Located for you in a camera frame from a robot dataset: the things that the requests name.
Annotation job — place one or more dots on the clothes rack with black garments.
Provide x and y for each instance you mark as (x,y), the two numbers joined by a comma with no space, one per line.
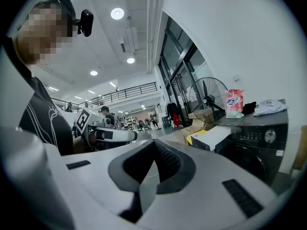
(171,110)

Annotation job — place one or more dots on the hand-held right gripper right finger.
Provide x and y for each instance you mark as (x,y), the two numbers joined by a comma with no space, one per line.
(204,176)

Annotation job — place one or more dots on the black head-worn camera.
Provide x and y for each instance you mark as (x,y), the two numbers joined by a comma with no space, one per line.
(86,23)

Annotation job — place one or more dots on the pink detergent pouch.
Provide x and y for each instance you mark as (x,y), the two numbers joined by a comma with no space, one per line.
(234,103)

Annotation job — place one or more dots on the black washing machine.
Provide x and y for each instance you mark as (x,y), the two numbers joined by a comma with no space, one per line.
(254,157)

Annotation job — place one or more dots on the checked cloth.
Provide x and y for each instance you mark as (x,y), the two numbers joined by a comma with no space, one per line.
(269,107)

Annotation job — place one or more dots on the black cloth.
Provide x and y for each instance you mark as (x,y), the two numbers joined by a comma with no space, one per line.
(249,108)

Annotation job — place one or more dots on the black mezzanine railing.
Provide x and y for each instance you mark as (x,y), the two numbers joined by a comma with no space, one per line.
(124,93)

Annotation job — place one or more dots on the red fire extinguisher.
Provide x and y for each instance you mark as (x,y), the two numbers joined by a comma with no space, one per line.
(176,119)

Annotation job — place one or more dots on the black-framed glass door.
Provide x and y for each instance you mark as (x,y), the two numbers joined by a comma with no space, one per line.
(177,56)

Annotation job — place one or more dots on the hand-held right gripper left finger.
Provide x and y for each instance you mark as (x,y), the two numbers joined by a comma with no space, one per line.
(96,176)

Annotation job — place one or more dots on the black standing fan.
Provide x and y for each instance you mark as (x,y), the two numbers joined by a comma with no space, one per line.
(208,100)

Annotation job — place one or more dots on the person's left forearm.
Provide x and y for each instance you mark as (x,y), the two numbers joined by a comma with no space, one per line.
(78,145)

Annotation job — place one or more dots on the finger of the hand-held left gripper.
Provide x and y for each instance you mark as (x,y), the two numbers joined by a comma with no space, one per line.
(122,135)

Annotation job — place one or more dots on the person's head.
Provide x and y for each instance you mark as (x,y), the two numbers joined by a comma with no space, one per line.
(43,32)

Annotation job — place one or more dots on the round ceiling light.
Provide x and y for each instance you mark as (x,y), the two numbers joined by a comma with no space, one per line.
(93,73)
(130,60)
(117,13)

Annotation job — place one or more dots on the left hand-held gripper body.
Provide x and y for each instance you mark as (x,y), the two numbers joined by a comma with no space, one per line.
(84,121)

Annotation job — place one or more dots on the white ceiling air conditioner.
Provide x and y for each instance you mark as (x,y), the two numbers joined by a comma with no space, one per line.
(130,38)

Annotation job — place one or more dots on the cardboard box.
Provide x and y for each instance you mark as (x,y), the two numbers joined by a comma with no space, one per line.
(195,117)
(201,126)

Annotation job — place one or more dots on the person's left hand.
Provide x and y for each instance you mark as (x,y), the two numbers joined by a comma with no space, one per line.
(92,139)

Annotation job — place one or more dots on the person's black printed t-shirt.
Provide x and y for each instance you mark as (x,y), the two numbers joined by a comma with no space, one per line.
(45,123)

